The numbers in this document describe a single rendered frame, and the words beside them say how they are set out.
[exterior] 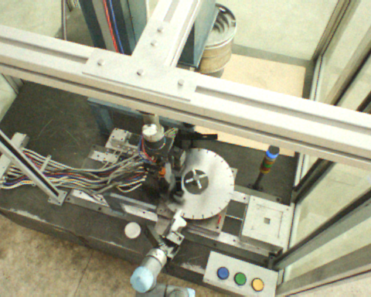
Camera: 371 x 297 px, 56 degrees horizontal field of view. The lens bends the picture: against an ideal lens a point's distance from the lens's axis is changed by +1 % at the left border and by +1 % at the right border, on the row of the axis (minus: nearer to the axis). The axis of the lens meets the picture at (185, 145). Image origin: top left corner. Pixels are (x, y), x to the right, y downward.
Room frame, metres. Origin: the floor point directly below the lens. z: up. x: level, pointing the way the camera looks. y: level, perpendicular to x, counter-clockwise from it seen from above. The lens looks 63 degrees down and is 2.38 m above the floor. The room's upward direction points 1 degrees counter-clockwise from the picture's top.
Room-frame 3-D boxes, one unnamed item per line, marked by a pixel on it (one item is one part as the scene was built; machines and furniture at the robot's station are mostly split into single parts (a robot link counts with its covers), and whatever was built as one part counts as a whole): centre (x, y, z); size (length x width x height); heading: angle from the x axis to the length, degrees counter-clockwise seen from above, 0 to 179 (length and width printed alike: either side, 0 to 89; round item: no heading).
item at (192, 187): (0.56, -0.05, 0.96); 0.11 x 0.11 x 0.03
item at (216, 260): (0.18, -0.21, 0.82); 0.28 x 0.11 x 0.15; 72
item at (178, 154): (0.55, 0.03, 1.17); 0.06 x 0.05 x 0.20; 63
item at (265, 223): (0.39, -0.34, 0.82); 0.18 x 0.18 x 0.15; 72
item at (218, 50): (1.34, -0.12, 0.93); 0.31 x 0.31 x 0.36
